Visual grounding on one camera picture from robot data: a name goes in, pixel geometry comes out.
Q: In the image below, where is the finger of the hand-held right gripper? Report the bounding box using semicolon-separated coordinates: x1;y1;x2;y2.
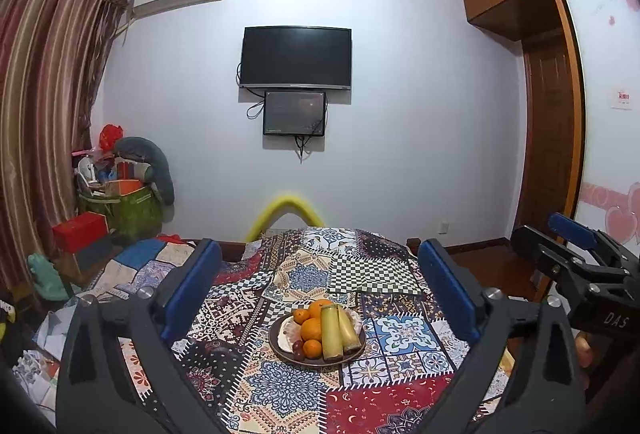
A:
547;213;640;272
511;225;631;302

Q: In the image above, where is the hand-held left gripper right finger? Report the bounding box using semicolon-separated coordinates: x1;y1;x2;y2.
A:
417;239;586;434

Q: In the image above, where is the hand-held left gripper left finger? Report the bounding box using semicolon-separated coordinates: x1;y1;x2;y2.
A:
56;238;236;434

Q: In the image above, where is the yellow sugarcane piece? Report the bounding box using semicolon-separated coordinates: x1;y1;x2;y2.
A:
336;304;363;356
320;305;345;362

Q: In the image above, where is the dark brown round plate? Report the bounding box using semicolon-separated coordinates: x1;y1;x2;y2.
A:
268;309;367;367

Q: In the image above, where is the person's right hand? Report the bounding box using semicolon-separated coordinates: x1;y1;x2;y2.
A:
572;331;598;369

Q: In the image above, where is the white wardrobe door with hearts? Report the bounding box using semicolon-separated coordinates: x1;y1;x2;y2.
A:
560;0;640;245

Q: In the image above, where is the brown wooden door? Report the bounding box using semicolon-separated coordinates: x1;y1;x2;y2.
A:
512;28;586;255

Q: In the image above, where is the green storage bag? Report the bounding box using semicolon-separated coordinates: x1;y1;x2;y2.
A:
77;184;163;235

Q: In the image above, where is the yellow foam tube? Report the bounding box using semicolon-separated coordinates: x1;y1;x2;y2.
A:
245;195;326;242

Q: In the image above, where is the red box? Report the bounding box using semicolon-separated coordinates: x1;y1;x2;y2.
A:
52;212;110;252

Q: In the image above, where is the red and white sticker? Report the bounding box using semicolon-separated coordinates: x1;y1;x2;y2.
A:
611;88;636;112

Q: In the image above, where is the teal cloth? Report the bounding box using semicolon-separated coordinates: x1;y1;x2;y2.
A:
27;254;68;299

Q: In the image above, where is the patchwork printed blanket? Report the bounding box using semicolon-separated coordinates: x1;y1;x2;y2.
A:
65;226;516;434

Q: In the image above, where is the red plastic bag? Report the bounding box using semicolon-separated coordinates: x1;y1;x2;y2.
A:
98;124;123;152

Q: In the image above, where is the small black monitor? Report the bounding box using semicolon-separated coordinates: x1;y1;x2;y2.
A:
263;91;327;136

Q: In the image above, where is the striped brown curtain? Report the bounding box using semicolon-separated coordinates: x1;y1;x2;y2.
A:
0;0;132;295

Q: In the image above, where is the wooden bed frame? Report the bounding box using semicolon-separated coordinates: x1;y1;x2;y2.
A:
220;239;266;261

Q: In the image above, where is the black looped cable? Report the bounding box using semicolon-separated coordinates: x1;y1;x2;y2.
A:
235;64;266;119

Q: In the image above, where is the black wall television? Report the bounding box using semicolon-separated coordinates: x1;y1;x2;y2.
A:
240;26;352;90

